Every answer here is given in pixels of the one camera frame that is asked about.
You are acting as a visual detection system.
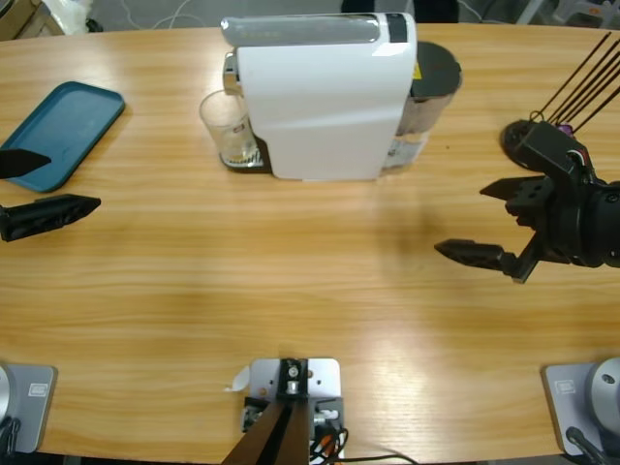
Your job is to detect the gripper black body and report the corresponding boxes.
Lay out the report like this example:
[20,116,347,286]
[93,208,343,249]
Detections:
[514,178,620,269]

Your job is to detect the orange and black cable bunch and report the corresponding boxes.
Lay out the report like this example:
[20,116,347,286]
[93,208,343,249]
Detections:
[309,425,350,461]

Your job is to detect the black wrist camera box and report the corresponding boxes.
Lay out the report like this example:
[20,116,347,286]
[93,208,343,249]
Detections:
[514,120,599,184]

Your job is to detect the blue rectangular plastic tray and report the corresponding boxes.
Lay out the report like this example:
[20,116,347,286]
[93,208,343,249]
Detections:
[0,80,126,195]

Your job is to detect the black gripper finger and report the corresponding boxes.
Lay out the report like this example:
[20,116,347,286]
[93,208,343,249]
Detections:
[433,232,546,285]
[479,175,556,215]
[0,194,102,242]
[0,148,52,181]

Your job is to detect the grey coffee machine lever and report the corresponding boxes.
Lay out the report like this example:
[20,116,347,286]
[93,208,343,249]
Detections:
[220,13,383,47]

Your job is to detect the black capsule holder with rods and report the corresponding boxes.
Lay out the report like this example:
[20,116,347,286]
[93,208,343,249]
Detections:
[501,32,620,169]

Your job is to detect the white plastic bag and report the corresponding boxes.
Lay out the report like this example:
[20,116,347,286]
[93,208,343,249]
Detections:
[41,0,96,36]

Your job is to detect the white plastic stool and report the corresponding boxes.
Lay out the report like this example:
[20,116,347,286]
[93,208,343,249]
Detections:
[516,0,620,25]

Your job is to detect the black base cable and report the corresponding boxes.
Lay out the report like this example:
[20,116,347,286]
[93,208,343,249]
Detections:
[565,426,607,465]
[0,417,22,454]

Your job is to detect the white capsule coffee machine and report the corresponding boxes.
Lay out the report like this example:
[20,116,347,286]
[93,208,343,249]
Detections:
[220,12,464,184]

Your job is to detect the thin black cable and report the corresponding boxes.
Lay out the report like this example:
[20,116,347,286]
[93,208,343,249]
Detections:
[338,452,419,465]

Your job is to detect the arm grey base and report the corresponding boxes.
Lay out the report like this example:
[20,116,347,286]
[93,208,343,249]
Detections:
[0,363,58,454]
[541,356,620,457]

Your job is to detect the brown cardboard box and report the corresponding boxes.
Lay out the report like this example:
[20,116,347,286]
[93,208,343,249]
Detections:
[0,0,44,41]

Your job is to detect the white floor cable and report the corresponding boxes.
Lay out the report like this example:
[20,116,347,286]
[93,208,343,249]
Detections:
[120,0,230,31]

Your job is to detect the clear water tank black lid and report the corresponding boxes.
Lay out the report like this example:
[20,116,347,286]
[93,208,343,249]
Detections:
[387,41,464,171]

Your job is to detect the clear drinking glass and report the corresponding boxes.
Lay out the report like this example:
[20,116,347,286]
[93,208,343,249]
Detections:
[199,89,259,169]

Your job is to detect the white block with dark post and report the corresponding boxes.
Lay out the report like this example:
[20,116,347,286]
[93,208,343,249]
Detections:
[225,356,346,465]

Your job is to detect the white paper tab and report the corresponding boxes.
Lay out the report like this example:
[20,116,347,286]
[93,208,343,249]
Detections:
[222,365,252,393]

